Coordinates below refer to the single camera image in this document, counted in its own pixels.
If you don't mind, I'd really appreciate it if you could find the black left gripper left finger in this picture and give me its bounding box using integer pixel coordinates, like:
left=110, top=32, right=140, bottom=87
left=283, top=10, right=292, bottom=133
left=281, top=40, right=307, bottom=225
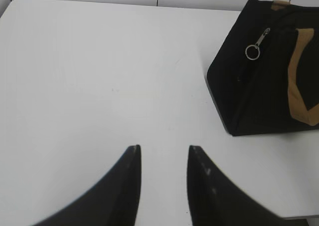
left=38, top=145, right=141, bottom=226

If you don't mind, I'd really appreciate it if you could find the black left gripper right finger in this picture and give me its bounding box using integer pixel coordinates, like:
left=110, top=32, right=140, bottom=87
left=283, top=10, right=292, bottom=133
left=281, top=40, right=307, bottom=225
left=187, top=146, right=308, bottom=226

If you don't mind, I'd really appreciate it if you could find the black bag with tan handles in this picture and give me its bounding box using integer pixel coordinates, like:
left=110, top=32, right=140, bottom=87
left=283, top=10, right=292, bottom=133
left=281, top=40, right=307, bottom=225
left=207, top=0, right=319, bottom=136

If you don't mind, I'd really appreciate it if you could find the silver zipper pull with ring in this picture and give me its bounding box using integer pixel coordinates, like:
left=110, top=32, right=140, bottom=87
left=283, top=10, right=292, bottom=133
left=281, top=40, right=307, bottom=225
left=245, top=27, right=271, bottom=61

